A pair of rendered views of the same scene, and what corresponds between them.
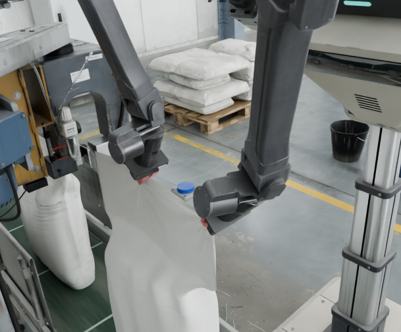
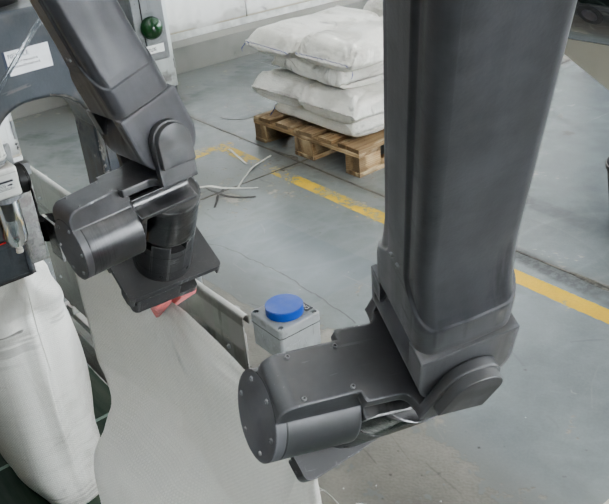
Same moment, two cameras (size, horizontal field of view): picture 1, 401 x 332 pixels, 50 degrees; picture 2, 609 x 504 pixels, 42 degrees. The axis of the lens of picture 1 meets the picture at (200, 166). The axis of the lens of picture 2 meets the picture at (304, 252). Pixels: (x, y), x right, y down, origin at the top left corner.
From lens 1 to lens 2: 29 cm
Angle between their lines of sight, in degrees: 4
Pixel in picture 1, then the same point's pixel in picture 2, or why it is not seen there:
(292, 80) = (526, 55)
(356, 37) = not seen: outside the picture
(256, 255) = (448, 430)
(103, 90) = not seen: hidden behind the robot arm
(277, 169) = (476, 337)
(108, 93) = not seen: hidden behind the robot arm
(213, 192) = (285, 394)
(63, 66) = not seen: outside the picture
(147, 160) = (163, 265)
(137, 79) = (119, 64)
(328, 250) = (600, 424)
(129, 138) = (104, 214)
